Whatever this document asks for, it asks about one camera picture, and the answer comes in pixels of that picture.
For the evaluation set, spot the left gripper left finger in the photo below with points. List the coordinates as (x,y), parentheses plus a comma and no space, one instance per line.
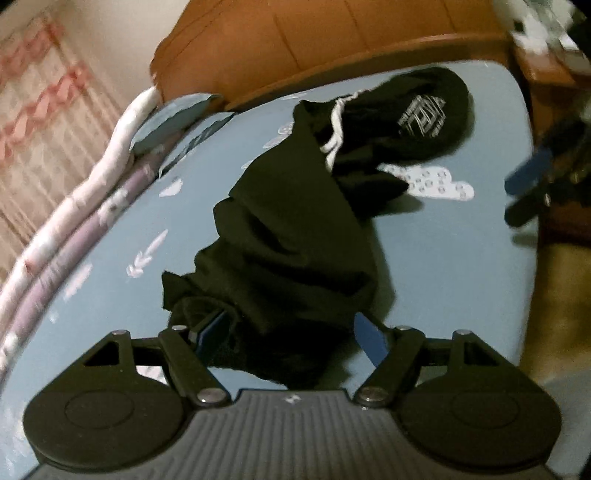
(125,400)

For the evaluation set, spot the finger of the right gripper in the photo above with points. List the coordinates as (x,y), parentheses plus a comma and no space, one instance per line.
(529,172)
(526,208)

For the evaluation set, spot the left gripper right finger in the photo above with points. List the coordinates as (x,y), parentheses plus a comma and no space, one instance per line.
(457,400)

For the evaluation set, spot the black sweatpants with drawstring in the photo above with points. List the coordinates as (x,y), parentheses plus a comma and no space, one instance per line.
(292,263)

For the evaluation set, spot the blue patterned bed sheet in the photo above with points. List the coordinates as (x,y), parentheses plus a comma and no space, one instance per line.
(444,263)

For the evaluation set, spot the wooden nightstand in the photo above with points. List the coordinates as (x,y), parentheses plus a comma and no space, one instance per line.
(549,88)

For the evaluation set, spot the white floral folded quilt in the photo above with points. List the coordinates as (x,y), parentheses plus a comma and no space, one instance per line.
(77,205)

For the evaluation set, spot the purple floral folded quilt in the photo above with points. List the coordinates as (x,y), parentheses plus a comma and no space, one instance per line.
(32,305)

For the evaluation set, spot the patterned beige pink curtain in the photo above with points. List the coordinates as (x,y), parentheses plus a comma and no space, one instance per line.
(56,120)

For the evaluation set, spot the wooden headboard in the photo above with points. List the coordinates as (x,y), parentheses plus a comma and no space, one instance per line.
(252,51)

